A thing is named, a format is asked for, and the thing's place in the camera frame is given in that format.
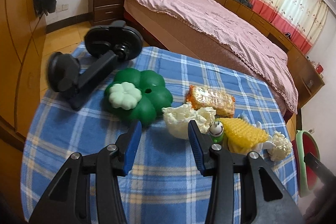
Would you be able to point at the small green white bottle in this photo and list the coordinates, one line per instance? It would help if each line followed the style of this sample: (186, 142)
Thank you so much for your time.
(216, 132)

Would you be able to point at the long wooden cabinet desk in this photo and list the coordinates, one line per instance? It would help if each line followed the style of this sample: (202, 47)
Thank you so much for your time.
(306, 79)

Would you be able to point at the green clover toy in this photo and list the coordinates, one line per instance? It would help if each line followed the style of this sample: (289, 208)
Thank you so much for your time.
(137, 95)

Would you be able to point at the dark wooden nightstand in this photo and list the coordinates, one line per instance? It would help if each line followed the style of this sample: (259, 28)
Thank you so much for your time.
(104, 12)

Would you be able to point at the wooden wardrobe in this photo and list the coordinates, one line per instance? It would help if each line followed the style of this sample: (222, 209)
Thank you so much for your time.
(23, 36)

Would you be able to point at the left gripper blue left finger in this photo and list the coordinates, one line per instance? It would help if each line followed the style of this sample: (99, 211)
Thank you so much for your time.
(122, 153)

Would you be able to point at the floral cream red curtain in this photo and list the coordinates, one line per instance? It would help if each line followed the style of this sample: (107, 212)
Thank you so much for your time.
(302, 19)

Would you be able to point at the white glove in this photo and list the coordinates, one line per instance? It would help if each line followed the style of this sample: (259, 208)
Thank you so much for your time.
(257, 136)

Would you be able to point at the red cup on cabinet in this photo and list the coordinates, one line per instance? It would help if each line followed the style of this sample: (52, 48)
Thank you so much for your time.
(319, 68)

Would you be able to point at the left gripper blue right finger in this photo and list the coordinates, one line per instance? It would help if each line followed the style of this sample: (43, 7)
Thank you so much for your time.
(203, 149)

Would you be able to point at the pink bed cover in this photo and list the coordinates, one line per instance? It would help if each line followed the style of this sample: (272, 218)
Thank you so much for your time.
(253, 54)

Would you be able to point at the orange snack cracker packet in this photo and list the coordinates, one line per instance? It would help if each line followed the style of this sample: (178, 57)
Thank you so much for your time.
(219, 100)

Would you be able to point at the dark wooden bed frame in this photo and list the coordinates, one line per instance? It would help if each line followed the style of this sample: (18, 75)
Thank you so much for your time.
(176, 26)

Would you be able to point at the blue plaid table blanket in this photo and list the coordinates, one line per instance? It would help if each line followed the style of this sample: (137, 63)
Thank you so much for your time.
(164, 185)

